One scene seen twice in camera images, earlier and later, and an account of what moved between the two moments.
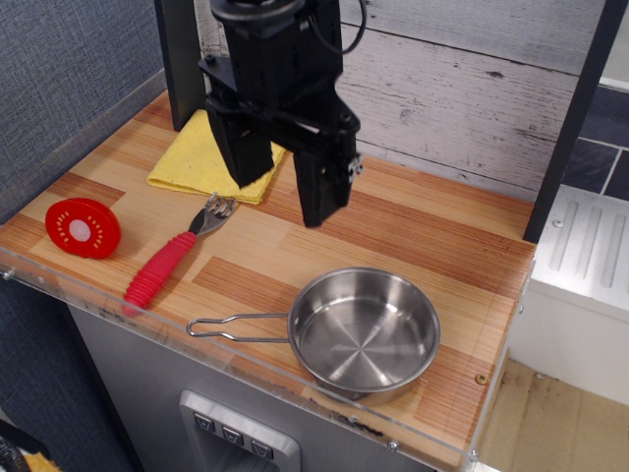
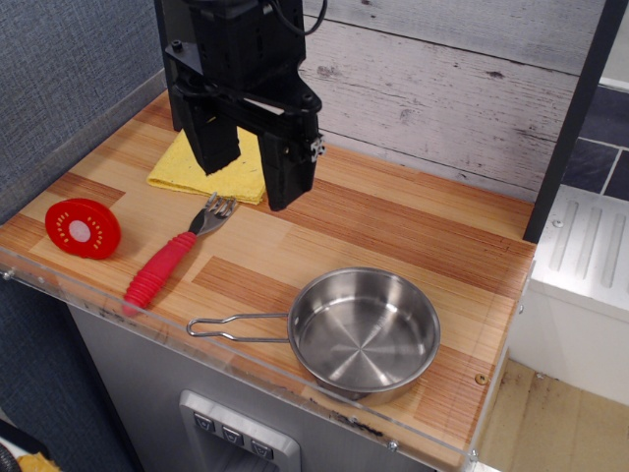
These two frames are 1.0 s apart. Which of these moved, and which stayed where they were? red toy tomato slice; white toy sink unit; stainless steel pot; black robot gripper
Moved: black robot gripper
Stayed: red toy tomato slice; stainless steel pot; white toy sink unit
